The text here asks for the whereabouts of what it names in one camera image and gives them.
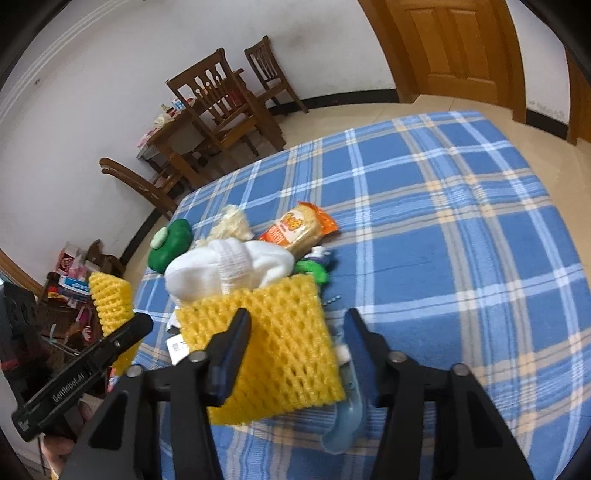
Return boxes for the white items on table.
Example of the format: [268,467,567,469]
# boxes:
[154,96,195,131]

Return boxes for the cluttered low shelf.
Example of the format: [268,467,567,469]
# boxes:
[36,239,126,370]

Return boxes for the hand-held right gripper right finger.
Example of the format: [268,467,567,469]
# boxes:
[342,308,536,480]

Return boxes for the wooden chair with slatted back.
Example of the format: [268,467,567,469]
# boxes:
[244,35,309,115]

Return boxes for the blue plaid tablecloth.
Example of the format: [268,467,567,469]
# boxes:
[106,110,574,480]

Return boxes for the green plastic toy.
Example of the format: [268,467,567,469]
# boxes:
[148,218,194,273]

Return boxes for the wooden dining table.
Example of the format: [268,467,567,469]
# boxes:
[136,69,288,191]

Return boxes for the blue white wrapper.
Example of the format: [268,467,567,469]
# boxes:
[307,246,335,267]

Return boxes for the wooden panel door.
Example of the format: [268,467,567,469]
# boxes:
[564,46,591,147]
[358,0,528,123]

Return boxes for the blue white box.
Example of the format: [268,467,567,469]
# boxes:
[59,276,91,297]

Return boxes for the red white box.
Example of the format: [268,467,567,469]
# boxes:
[56,242,82,274]

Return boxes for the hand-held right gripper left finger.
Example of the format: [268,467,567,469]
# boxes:
[58,308,252,480]

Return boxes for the small yellow foam net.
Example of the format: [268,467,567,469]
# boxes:
[88,271,141,376]

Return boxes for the cream foam net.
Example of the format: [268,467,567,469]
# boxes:
[194,204,256,250]

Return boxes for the wooden chair with curved back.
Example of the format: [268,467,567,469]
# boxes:
[99,157,180,220]

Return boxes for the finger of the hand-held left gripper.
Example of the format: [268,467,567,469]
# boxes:
[104,313,154,364]

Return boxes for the white sock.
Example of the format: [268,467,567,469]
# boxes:
[165,240,296,308]

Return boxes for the orange snack packet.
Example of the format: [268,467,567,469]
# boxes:
[259,202,339,256]

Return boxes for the large yellow foam net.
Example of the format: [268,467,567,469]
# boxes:
[175,272,347,426]

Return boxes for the green wrapper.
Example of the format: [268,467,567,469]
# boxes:
[295,260,330,285]

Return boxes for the person's left hand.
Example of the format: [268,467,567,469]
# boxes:
[39,436,78,479]

